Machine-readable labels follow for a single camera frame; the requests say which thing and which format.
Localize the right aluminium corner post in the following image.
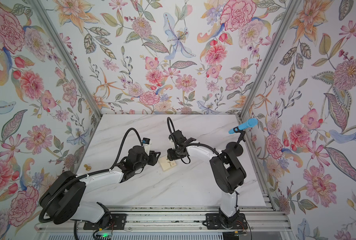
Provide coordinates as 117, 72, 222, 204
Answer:
238, 1, 300, 122

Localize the aluminium mounting rail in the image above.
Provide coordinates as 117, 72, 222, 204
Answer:
33, 205, 293, 233

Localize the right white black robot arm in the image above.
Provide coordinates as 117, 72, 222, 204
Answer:
167, 128, 247, 230

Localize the small gold knob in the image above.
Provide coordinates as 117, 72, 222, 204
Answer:
84, 164, 92, 171

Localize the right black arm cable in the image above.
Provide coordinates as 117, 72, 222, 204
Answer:
166, 116, 221, 165

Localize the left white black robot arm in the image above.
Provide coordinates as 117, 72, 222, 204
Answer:
39, 146, 161, 229

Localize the blue microphone on stand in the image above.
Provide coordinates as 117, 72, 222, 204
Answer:
226, 118, 258, 157

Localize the left aluminium corner post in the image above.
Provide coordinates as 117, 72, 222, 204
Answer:
28, 0, 103, 122

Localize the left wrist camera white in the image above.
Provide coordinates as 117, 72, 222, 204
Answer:
142, 138, 151, 155

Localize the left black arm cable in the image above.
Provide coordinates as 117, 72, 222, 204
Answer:
39, 127, 143, 224

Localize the cream jewelry box lid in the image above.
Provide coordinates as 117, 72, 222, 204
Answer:
158, 156, 177, 172

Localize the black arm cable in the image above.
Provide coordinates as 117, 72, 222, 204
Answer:
39, 127, 143, 224
166, 116, 221, 165

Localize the aluminium corner post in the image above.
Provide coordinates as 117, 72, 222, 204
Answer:
28, 0, 103, 122
238, 1, 300, 122

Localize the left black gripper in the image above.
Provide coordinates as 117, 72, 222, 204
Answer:
133, 151, 162, 172

